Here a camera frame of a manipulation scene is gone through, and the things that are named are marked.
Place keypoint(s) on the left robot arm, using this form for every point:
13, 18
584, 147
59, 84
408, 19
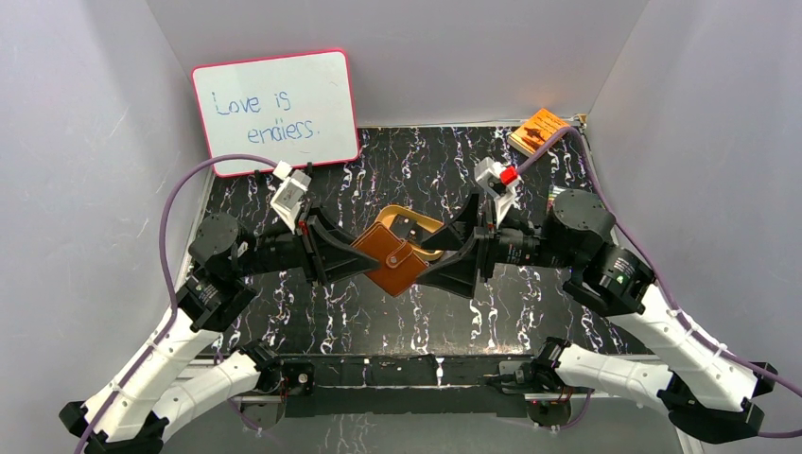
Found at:
145, 404

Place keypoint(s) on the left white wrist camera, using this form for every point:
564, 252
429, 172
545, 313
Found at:
286, 202

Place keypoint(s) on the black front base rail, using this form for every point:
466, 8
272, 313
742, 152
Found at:
419, 384

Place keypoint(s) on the coloured marker pen set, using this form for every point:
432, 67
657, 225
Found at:
554, 192

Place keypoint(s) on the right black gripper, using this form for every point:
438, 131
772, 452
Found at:
477, 244

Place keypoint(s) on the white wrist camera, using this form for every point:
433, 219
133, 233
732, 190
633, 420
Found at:
286, 202
500, 183

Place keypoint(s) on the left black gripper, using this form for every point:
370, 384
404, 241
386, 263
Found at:
310, 247

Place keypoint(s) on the brown leather card holder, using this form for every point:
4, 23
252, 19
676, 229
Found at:
400, 261

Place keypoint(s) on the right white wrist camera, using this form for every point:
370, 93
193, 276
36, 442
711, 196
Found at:
500, 183

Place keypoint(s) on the pink framed whiteboard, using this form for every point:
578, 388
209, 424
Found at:
298, 109

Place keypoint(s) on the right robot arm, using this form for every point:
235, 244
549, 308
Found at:
701, 392

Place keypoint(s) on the orange oval tray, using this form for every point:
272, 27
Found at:
411, 226

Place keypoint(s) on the orange book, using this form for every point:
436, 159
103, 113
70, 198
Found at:
534, 133

